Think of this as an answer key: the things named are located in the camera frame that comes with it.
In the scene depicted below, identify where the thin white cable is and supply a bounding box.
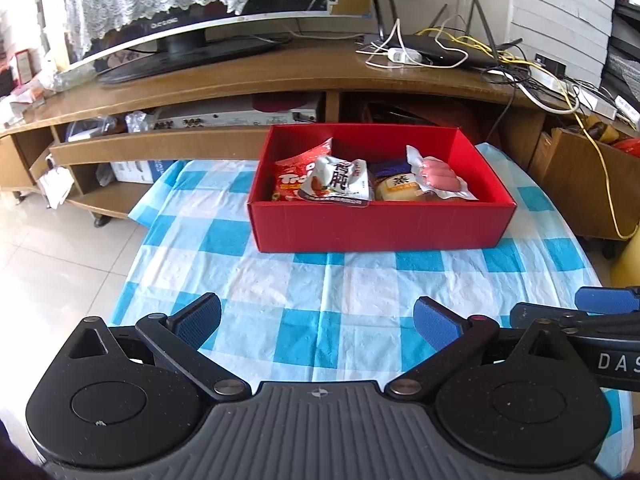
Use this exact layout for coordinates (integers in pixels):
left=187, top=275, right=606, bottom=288
left=356, top=19, right=427, bottom=69

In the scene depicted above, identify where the white paper bundle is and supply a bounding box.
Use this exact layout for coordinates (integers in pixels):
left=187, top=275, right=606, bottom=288
left=37, top=165, right=77, bottom=210

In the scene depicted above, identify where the red cardboard box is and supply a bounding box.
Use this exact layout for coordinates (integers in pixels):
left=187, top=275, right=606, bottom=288
left=246, top=123, right=517, bottom=254

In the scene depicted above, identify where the stack of white boards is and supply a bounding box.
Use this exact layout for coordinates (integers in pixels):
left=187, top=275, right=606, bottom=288
left=510, top=0, right=617, bottom=86

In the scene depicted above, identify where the black cable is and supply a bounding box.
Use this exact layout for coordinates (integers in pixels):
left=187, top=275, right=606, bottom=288
left=486, top=74, right=519, bottom=144

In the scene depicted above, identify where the black router with antennas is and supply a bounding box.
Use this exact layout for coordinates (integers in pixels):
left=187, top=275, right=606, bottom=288
left=375, top=0, right=523, bottom=71

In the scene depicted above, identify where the yellow cable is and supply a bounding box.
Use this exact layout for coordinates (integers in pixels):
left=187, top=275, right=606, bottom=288
left=430, top=0, right=640, bottom=241

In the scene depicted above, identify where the red round lid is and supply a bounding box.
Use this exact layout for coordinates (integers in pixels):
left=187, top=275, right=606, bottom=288
left=252, top=95, right=302, bottom=114

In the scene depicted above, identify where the black shelf rack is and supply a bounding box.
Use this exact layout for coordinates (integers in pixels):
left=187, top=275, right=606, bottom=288
left=602, top=0, right=640, bottom=126

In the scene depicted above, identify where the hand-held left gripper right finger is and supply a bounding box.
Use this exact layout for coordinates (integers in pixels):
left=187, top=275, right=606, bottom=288
left=386, top=296, right=576, bottom=402

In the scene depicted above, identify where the white dark-edged snack packet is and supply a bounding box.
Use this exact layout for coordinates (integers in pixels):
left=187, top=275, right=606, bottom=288
left=299, top=155, right=375, bottom=209

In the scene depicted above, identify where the bubble wrap roll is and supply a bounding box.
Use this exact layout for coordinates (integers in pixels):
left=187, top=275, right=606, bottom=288
left=605, top=45, right=640, bottom=97

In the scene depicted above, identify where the brown cardboard box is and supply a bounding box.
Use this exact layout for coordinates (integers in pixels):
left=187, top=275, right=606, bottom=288
left=530, top=127, right=640, bottom=242

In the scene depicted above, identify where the silver disc player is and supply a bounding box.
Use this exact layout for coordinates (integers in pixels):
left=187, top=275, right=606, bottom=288
left=150, top=107, right=321, bottom=131

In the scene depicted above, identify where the flat screen television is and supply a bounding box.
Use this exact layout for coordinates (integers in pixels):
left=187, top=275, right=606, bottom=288
left=65, top=0, right=333, bottom=85

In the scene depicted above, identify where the sausage packet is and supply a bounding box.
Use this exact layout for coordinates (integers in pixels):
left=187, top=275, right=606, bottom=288
left=405, top=145, right=478, bottom=201

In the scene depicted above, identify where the clear plastic bag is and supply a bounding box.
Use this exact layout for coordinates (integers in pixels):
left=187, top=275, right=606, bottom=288
left=67, top=112, right=152, bottom=142

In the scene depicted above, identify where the white printed box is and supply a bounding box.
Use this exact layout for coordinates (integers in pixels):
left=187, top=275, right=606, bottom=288
left=111, top=159, right=174, bottom=184

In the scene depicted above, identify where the round pastry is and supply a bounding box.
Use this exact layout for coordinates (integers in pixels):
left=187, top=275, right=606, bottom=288
left=374, top=174, right=426, bottom=204

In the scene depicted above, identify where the dark blue snack packet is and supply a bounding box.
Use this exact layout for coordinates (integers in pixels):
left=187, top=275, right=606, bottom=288
left=371, top=159, right=411, bottom=180

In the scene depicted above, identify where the thick white cable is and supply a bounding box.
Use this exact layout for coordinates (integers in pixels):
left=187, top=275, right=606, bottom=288
left=487, top=67, right=581, bottom=114

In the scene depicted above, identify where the black plug adapter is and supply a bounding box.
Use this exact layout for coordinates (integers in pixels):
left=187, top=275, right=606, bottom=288
left=535, top=53, right=569, bottom=76

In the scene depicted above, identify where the white power adapter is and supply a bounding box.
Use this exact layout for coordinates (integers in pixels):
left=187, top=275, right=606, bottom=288
left=387, top=47, right=422, bottom=65

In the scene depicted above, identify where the white power strip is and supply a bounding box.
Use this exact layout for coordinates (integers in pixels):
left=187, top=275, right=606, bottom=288
left=575, top=82, right=622, bottom=117
left=530, top=66, right=567, bottom=90

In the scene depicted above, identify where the red gummy packet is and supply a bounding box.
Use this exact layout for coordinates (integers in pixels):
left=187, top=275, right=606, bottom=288
left=272, top=137, right=334, bottom=203

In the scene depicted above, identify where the wooden television cabinet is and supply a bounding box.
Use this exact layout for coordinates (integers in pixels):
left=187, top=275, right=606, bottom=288
left=0, top=35, right=551, bottom=221

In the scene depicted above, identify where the blue white checkered tablecloth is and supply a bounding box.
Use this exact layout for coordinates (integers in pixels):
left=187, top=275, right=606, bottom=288
left=110, top=142, right=636, bottom=476

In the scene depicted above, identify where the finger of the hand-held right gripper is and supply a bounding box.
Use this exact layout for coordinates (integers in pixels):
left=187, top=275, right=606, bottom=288
left=510, top=301, right=640, bottom=334
left=575, top=286, right=640, bottom=314

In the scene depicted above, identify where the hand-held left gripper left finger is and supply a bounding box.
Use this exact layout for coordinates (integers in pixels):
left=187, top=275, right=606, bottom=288
left=67, top=292, right=252, bottom=402

